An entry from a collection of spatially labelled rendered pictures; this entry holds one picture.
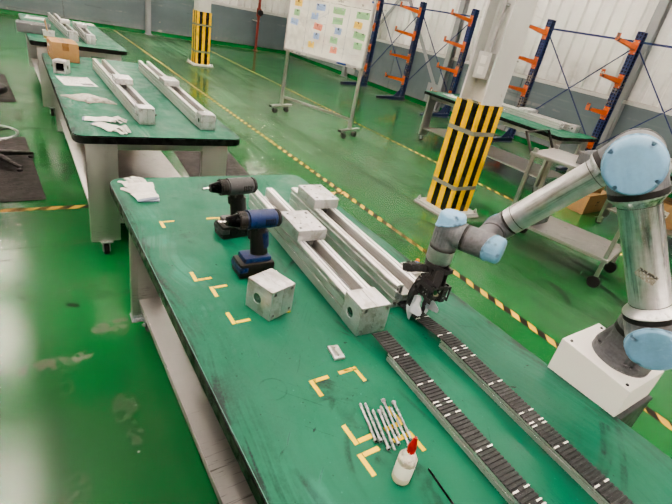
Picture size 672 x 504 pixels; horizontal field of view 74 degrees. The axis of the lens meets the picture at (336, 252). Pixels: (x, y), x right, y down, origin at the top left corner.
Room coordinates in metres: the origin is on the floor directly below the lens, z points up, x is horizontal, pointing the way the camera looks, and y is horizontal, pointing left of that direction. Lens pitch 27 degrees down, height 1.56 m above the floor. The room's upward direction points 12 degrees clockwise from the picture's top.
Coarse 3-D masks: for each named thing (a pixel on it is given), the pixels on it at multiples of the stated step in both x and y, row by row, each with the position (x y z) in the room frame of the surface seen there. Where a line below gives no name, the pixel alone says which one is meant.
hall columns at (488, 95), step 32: (512, 0) 4.50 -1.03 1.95; (192, 32) 10.77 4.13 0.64; (480, 32) 4.51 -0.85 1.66; (512, 32) 4.36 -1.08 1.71; (512, 64) 4.45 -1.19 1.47; (480, 96) 4.51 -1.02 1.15; (448, 128) 4.51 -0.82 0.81; (480, 128) 4.33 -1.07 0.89; (448, 160) 4.42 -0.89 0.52; (480, 160) 4.43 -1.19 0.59; (448, 192) 4.33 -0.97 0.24
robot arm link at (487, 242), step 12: (468, 228) 1.13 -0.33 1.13; (480, 228) 1.17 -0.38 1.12; (492, 228) 1.16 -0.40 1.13; (468, 240) 1.11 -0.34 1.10; (480, 240) 1.10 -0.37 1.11; (492, 240) 1.10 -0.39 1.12; (504, 240) 1.10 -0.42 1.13; (468, 252) 1.11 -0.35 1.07; (480, 252) 1.09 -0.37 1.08; (492, 252) 1.08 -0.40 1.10
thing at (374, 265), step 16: (304, 208) 1.75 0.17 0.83; (336, 224) 1.57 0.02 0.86; (352, 224) 1.60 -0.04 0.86; (336, 240) 1.52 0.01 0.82; (352, 240) 1.46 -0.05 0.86; (368, 240) 1.49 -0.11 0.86; (352, 256) 1.42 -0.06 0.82; (368, 256) 1.36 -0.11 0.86; (384, 256) 1.39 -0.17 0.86; (368, 272) 1.33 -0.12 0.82; (384, 272) 1.27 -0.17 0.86; (400, 272) 1.31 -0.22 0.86; (384, 288) 1.25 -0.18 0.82; (400, 288) 1.23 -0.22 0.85
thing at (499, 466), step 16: (384, 336) 1.01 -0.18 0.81; (400, 352) 0.95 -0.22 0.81; (416, 368) 0.90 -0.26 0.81; (416, 384) 0.85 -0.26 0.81; (432, 384) 0.86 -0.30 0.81; (432, 400) 0.80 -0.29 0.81; (448, 400) 0.82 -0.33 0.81; (448, 416) 0.76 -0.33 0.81; (464, 416) 0.77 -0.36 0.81; (464, 432) 0.72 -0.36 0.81; (480, 448) 0.69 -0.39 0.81; (496, 464) 0.66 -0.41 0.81; (512, 480) 0.63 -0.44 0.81; (528, 496) 0.60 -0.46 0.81
